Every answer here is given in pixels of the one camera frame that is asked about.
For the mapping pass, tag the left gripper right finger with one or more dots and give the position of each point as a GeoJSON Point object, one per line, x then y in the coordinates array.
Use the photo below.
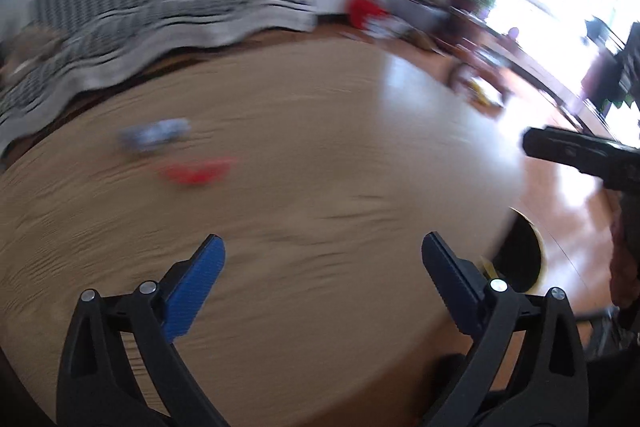
{"type": "Point", "coordinates": [526, 366]}

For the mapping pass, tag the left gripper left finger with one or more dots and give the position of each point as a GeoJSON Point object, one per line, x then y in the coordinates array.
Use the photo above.
{"type": "Point", "coordinates": [96, 383]}

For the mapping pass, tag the black gold trash bin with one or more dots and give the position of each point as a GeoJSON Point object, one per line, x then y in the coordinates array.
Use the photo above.
{"type": "Point", "coordinates": [519, 257]}

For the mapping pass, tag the person's right hand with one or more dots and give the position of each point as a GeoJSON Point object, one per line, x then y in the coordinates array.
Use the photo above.
{"type": "Point", "coordinates": [624, 266]}

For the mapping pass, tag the pink children's tricycle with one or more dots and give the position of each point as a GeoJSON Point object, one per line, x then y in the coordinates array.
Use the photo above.
{"type": "Point", "coordinates": [472, 65]}

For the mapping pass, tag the wooden oval table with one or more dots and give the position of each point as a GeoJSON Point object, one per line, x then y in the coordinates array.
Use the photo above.
{"type": "Point", "coordinates": [345, 157]}

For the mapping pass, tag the red bag on floor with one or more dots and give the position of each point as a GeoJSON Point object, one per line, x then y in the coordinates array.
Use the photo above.
{"type": "Point", "coordinates": [359, 12]}

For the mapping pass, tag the black white striped sofa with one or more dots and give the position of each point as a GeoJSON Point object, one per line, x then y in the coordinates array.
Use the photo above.
{"type": "Point", "coordinates": [100, 43]}

